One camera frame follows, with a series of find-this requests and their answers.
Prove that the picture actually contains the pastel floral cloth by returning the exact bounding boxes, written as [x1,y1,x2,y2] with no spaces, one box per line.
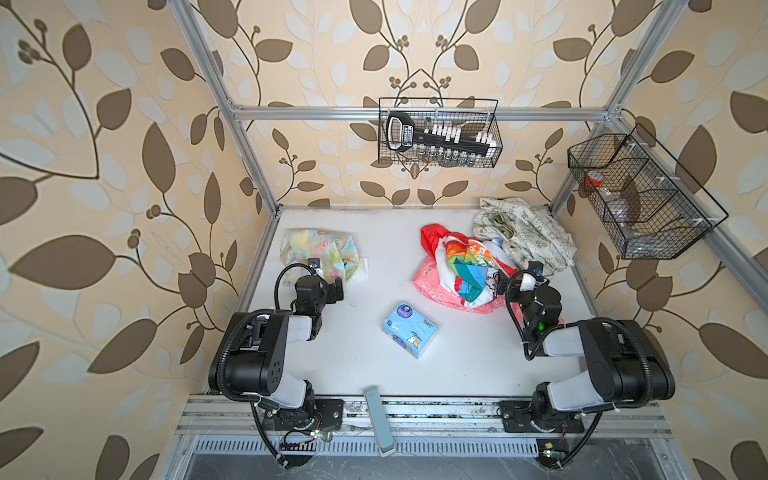
[280,229,368,283]

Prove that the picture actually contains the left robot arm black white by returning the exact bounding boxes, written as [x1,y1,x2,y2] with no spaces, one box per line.
[208,258,344,469]

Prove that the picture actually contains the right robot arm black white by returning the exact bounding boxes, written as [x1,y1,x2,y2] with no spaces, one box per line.
[495,266,676,470]

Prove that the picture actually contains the white green print cloth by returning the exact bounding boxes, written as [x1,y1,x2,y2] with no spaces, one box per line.
[473,197,576,277]

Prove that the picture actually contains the rainbow cartoon cloth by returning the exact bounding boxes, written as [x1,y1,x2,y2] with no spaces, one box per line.
[433,235,518,309]

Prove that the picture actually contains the pink patterned cloth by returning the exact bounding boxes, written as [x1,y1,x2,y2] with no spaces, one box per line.
[412,254,565,328]

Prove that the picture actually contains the red cloth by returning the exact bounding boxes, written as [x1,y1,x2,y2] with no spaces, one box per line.
[420,224,467,258]

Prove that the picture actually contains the blue tissue pack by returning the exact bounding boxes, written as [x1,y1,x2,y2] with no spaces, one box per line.
[382,302,438,359]

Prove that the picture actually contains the grey sponge block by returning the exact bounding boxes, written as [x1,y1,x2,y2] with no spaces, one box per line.
[363,386,396,457]

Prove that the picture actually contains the black white scraper tool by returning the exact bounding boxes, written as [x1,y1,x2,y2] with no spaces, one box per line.
[378,109,503,162]

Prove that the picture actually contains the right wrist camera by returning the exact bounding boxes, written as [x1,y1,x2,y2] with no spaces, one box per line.
[520,261,546,292]

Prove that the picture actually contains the black wire basket right wall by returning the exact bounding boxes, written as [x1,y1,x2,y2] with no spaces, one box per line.
[567,124,728,260]

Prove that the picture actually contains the black wire basket wall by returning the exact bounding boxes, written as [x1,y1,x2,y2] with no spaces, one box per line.
[567,124,728,260]
[377,96,503,169]

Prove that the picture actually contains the black wire basket back wall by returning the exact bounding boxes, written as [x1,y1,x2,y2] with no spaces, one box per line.
[377,96,503,169]

